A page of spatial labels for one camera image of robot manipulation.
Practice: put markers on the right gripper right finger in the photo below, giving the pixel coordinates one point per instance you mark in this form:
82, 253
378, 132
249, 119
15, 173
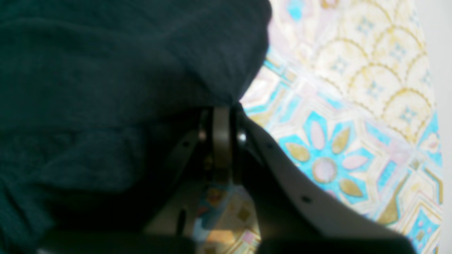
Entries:
294, 215

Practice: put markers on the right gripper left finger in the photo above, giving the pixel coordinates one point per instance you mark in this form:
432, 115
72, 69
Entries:
201, 156

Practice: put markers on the black t-shirt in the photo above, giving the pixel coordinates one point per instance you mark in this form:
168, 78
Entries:
95, 94

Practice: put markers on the patterned tablecloth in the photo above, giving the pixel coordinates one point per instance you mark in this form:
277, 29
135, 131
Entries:
346, 91

